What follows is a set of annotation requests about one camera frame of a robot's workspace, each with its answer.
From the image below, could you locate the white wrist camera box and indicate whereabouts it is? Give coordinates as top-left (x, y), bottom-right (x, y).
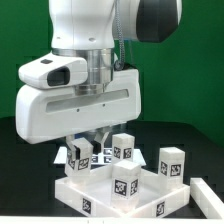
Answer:
top-left (18, 53), bottom-right (88, 89)

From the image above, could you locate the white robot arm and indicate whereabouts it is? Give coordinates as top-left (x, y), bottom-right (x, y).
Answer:
top-left (16, 0), bottom-right (182, 157)

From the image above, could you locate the white marker sheet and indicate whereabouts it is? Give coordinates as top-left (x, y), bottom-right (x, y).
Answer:
top-left (54, 146), bottom-right (146, 166)

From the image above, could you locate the white square table top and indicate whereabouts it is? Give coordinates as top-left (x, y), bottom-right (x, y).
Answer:
top-left (55, 165), bottom-right (190, 218)

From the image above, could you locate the white obstacle bar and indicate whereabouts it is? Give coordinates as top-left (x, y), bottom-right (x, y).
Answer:
top-left (190, 178), bottom-right (224, 220)

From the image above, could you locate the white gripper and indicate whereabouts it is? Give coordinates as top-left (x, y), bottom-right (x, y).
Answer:
top-left (16, 69), bottom-right (141, 160)

